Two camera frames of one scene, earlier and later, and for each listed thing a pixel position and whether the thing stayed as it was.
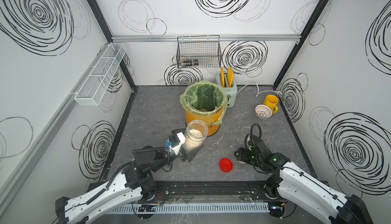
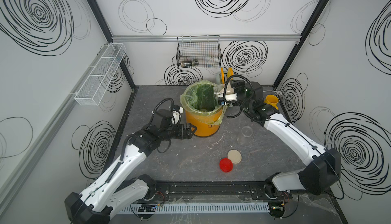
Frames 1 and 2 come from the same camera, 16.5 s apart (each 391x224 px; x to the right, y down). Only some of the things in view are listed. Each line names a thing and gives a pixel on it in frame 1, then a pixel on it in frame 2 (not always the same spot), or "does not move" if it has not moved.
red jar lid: (226, 165) does not move
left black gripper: (188, 156) -> (188, 135)
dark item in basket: (194, 62) does not move
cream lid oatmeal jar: (196, 131) -> (230, 94)
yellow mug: (271, 101) does not move
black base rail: (211, 192) does not move
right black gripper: (243, 158) -> (241, 89)
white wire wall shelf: (93, 89) does not move
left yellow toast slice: (222, 77) does not move
